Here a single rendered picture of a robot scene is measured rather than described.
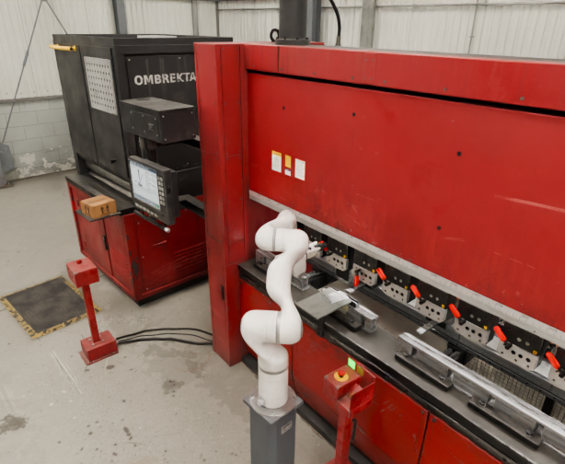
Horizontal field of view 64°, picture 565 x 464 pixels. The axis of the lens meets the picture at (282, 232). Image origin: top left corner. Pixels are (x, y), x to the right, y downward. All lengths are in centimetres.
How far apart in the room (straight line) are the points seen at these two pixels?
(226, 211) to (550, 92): 195
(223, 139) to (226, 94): 26
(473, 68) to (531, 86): 22
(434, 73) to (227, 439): 242
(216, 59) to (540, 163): 176
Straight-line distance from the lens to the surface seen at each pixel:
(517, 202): 184
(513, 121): 181
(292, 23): 265
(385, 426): 263
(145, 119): 290
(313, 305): 251
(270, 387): 184
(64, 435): 344
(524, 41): 628
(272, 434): 197
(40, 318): 458
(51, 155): 873
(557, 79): 173
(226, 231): 301
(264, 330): 167
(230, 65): 278
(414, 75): 198
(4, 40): 839
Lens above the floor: 240
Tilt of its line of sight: 25 degrees down
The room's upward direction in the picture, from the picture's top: 1 degrees clockwise
